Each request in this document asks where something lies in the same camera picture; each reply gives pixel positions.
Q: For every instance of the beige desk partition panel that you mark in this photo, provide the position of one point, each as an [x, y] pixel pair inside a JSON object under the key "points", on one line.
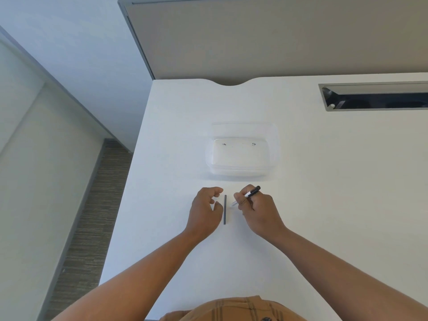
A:
{"points": [[267, 40]]}

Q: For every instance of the dark grey pen refill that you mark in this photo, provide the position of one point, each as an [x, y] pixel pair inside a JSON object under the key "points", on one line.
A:
{"points": [[225, 210]]}

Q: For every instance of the person's left hand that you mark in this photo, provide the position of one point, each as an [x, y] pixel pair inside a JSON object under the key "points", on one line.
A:
{"points": [[204, 220]]}

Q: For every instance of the brown plaid shirt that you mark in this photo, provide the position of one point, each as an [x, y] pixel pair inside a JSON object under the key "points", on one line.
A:
{"points": [[227, 312]]}

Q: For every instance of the person's right forearm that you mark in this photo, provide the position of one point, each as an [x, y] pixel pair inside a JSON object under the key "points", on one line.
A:
{"points": [[351, 274]]}

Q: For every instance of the person's left forearm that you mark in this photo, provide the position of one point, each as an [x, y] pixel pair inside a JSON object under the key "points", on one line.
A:
{"points": [[127, 284]]}

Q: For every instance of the person's right hand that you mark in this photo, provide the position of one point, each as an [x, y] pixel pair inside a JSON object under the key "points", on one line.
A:
{"points": [[262, 217]]}

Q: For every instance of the clear plastic container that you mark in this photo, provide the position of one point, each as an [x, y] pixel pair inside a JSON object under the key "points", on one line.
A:
{"points": [[240, 157]]}

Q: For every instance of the white pen with black cap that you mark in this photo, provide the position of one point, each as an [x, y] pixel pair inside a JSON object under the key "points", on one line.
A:
{"points": [[234, 203]]}

